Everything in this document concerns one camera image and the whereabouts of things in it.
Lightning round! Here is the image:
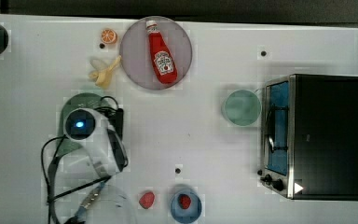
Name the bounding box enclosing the peeled banana toy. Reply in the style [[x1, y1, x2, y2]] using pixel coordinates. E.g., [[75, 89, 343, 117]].
[[89, 55, 121, 89]]

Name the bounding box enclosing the grey round plate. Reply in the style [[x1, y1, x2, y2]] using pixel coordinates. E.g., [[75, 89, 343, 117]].
[[119, 16, 192, 90]]

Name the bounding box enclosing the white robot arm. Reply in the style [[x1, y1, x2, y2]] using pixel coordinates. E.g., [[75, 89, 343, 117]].
[[48, 107, 129, 224]]

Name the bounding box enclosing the green round plate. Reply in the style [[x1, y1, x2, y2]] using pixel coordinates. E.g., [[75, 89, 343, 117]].
[[221, 90, 262, 127]]

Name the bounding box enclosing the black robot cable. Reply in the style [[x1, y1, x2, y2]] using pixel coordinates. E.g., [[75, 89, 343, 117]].
[[40, 95, 120, 224]]

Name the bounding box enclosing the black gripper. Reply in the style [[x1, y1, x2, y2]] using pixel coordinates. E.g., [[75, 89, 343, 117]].
[[107, 108, 124, 139]]

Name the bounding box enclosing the blue bowl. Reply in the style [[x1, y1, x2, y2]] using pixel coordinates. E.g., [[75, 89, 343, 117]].
[[170, 188, 202, 224]]

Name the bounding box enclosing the black toaster oven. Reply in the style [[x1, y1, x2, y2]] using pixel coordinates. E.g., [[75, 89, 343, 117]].
[[257, 74, 358, 201]]

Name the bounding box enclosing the orange slice toy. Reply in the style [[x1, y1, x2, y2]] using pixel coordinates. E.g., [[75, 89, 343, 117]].
[[101, 29, 118, 45]]

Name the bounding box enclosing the green oval strainer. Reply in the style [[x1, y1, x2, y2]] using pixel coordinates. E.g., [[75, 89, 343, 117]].
[[56, 92, 116, 157]]

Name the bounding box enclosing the strawberry in bowl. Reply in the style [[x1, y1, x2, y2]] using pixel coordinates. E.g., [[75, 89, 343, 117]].
[[178, 194, 192, 209]]

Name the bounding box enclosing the red ketchup bottle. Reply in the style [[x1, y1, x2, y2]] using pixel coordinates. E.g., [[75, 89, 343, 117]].
[[146, 20, 178, 84]]

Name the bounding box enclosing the red strawberry toy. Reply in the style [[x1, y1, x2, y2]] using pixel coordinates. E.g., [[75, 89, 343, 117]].
[[138, 191, 155, 209]]

